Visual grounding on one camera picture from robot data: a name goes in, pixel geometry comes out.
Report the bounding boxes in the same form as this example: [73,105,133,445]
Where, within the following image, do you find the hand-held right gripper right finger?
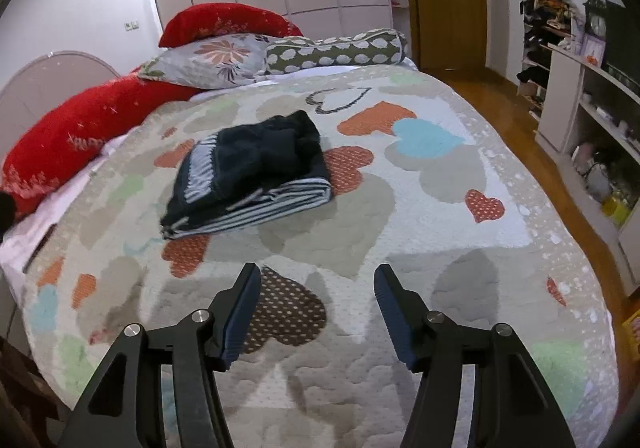
[374,263,578,448]

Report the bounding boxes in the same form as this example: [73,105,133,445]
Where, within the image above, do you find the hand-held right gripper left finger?
[57,262,263,448]

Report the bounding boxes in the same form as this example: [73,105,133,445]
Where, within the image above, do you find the striped navy pants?
[159,109,335,241]

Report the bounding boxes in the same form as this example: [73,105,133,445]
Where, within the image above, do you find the heart-patterned quilt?
[20,66,623,448]

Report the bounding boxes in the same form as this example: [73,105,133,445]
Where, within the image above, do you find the white bed sheet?
[0,133,126,279]

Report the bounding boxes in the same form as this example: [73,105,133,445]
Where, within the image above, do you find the dark wooden furniture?
[0,333,66,448]

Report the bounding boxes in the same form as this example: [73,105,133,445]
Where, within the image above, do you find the yellow box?
[621,311,640,344]

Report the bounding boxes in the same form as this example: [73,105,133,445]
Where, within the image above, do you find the red pillow with white print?
[0,76,201,224]

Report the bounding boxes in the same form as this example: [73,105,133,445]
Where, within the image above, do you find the yellow container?
[600,193,632,226]

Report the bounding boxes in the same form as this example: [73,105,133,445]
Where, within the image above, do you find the floral grey pillow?
[137,32,273,90]

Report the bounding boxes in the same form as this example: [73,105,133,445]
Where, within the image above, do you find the olive dotted bolster pillow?
[264,28,410,74]

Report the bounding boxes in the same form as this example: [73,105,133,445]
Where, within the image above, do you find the white open shelf unit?
[515,0,640,274]

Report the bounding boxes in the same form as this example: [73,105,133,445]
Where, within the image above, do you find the plain red pillow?
[158,2,305,49]

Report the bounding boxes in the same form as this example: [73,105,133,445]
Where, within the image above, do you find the pale rounded headboard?
[0,50,122,144]

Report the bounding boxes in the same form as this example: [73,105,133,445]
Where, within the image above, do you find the dark framed screen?
[582,0,640,79]

